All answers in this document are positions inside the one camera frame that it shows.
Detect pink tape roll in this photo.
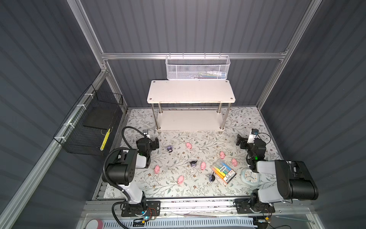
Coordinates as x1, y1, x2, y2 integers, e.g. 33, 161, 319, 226
85, 219, 104, 229

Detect pink pig toy centre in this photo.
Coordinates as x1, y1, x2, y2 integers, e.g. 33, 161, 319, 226
200, 161, 206, 170

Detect pink pig toy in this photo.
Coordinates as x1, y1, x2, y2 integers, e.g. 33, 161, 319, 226
177, 176, 185, 185
231, 158, 238, 167
200, 161, 206, 170
219, 151, 226, 159
154, 165, 160, 174
186, 142, 192, 149

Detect light blue alarm clock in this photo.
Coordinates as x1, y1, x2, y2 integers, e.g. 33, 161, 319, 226
240, 168, 260, 186

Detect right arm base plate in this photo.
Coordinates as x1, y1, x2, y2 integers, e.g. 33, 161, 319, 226
233, 198, 275, 214

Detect pack of coloured markers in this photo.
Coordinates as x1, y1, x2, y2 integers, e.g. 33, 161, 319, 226
211, 160, 237, 185

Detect yellow marker in basket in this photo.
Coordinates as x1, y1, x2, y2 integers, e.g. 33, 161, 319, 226
100, 128, 111, 151

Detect pink pig toy top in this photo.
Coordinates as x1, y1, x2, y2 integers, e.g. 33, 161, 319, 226
186, 142, 192, 149

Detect pink pig toy left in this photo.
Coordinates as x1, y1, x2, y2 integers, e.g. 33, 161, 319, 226
154, 165, 160, 174

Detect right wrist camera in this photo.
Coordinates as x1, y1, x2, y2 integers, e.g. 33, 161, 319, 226
247, 129, 259, 144

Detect pink pig toy far right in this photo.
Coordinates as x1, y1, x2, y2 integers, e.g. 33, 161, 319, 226
231, 158, 238, 167

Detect black wire wall basket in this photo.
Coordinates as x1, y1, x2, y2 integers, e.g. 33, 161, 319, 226
54, 86, 124, 156

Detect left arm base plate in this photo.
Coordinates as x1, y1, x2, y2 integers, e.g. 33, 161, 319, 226
121, 201, 161, 217

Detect black purple toy near markers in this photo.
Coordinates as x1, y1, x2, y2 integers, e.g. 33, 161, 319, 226
209, 174, 215, 182

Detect white mesh wall basket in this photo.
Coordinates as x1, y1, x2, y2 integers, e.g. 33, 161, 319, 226
165, 55, 231, 80

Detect pens in white basket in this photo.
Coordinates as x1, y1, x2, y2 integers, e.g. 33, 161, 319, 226
188, 71, 227, 80

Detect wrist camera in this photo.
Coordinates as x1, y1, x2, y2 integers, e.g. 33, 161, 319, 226
143, 129, 150, 138
247, 129, 259, 144

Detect black purple toy figure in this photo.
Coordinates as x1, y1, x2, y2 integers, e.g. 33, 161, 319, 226
189, 160, 198, 168

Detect white vented cable duct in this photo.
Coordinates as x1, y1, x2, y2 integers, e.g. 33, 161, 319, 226
120, 217, 257, 229

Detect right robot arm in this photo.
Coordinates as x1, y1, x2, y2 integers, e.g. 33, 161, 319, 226
236, 135, 319, 204

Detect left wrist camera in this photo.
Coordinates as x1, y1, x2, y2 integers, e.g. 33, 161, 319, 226
143, 129, 150, 138

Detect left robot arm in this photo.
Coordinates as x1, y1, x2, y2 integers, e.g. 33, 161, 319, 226
102, 126, 159, 205

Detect white two-tier shelf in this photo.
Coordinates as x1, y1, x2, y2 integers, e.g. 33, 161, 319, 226
147, 80, 235, 132

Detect pink pig toy right upper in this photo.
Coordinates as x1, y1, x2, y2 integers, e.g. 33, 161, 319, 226
219, 151, 226, 159

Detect pink pig toy bottom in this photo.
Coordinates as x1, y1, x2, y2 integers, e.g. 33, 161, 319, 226
177, 176, 185, 185

